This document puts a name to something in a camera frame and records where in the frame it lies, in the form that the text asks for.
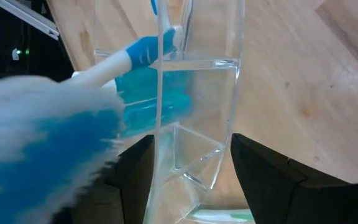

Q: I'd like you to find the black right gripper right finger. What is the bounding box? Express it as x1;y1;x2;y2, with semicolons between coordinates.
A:
230;133;358;224

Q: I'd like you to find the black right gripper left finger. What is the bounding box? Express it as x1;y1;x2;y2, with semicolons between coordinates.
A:
53;135;155;224

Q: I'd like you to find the blue white toothbrush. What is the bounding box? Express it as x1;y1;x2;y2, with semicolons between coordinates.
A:
0;26;185;224
150;0;171;32

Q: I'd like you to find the blue mouthwash bottle white cap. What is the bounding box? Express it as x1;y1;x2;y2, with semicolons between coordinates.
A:
115;67;195;105

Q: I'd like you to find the clear acrylic organizer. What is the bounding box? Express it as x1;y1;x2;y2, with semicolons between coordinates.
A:
92;0;247;224

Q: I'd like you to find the green wrapped toothbrush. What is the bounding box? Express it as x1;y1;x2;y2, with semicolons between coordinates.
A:
191;208;256;224

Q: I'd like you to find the silver aluminium rail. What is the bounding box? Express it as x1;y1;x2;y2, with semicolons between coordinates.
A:
0;0;60;41

